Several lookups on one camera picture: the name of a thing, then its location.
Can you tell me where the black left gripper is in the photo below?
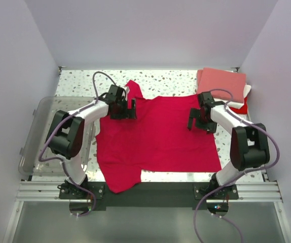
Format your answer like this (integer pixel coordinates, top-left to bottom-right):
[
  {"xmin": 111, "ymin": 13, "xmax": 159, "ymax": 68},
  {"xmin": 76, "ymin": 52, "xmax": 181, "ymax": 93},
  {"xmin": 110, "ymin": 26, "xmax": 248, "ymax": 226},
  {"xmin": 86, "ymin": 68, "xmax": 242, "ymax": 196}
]
[{"xmin": 111, "ymin": 98, "xmax": 136, "ymax": 119}]

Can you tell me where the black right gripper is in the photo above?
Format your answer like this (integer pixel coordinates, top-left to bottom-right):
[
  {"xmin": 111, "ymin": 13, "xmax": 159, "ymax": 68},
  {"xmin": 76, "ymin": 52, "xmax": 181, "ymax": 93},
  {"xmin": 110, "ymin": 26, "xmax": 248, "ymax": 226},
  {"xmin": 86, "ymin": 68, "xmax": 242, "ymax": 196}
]
[{"xmin": 188, "ymin": 107, "xmax": 217, "ymax": 135}]

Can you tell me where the crimson red t-shirt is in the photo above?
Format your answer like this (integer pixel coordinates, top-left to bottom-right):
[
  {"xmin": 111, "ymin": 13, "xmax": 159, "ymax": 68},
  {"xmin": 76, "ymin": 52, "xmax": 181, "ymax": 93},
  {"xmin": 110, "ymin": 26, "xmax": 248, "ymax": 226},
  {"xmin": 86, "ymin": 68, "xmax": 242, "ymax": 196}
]
[{"xmin": 96, "ymin": 81, "xmax": 222, "ymax": 193}]

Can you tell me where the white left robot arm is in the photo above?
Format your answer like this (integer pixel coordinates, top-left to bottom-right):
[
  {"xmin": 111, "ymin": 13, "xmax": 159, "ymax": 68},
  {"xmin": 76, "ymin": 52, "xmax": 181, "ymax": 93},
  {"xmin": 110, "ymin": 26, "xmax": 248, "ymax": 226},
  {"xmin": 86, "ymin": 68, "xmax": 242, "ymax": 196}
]
[{"xmin": 41, "ymin": 85, "xmax": 136, "ymax": 198}]

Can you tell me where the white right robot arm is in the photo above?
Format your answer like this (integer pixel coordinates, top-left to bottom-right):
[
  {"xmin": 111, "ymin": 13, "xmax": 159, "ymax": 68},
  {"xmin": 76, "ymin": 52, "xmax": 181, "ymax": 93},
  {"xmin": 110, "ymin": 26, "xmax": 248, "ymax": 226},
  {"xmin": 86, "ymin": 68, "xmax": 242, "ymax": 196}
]
[{"xmin": 188, "ymin": 92, "xmax": 270, "ymax": 199}]

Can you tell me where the folded pink t-shirt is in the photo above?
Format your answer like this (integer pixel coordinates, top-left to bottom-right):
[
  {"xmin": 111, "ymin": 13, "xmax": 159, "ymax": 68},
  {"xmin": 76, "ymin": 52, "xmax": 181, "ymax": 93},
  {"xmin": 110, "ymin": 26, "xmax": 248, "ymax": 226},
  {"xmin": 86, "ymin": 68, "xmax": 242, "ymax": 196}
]
[{"xmin": 197, "ymin": 67, "xmax": 246, "ymax": 103}]

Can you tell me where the folded red t-shirt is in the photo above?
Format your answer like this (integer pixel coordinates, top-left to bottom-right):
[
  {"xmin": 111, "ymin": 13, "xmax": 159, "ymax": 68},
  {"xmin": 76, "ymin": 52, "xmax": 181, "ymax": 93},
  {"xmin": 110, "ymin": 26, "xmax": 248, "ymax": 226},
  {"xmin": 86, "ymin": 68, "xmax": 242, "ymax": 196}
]
[{"xmin": 230, "ymin": 97, "xmax": 248, "ymax": 114}]

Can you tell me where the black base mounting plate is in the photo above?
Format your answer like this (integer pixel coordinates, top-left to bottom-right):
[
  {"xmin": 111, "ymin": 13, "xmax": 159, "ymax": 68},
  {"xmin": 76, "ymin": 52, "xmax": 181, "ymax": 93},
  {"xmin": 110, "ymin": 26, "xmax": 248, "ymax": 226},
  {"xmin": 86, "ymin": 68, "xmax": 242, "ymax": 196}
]
[{"xmin": 58, "ymin": 181, "xmax": 239, "ymax": 213}]

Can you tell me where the clear plastic bin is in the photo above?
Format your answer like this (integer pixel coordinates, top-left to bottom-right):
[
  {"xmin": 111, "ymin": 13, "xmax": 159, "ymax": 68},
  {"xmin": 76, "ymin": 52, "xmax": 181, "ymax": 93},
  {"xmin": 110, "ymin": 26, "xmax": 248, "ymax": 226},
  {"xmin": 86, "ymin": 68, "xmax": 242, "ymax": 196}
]
[{"xmin": 17, "ymin": 95, "xmax": 98, "ymax": 177}]

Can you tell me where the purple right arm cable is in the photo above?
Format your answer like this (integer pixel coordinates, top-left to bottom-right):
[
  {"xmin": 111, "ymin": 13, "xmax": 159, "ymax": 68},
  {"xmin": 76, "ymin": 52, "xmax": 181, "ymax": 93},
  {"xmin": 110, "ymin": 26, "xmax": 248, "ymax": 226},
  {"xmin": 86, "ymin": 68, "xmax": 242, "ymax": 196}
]
[{"xmin": 194, "ymin": 88, "xmax": 280, "ymax": 243}]

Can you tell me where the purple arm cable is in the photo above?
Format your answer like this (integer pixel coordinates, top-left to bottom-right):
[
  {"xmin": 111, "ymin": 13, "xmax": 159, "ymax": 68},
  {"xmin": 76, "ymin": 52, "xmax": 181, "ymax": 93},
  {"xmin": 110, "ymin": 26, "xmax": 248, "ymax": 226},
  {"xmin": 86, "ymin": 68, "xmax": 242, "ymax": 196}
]
[
  {"xmin": 194, "ymin": 88, "xmax": 280, "ymax": 243},
  {"xmin": 38, "ymin": 71, "xmax": 118, "ymax": 217}
]

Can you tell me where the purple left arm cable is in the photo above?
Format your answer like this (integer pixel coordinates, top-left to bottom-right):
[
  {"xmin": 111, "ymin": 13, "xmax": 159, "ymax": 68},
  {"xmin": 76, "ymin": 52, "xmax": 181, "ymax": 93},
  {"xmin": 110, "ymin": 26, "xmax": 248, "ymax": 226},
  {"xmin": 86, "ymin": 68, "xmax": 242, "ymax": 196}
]
[{"xmin": 38, "ymin": 71, "xmax": 118, "ymax": 217}]

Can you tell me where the aluminium extrusion rail frame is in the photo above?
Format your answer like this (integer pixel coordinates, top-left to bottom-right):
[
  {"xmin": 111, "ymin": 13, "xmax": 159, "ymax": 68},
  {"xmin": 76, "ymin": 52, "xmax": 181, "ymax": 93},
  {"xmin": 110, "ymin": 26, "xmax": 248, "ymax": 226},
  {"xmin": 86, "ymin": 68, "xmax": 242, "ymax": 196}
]
[{"xmin": 3, "ymin": 66, "xmax": 291, "ymax": 243}]

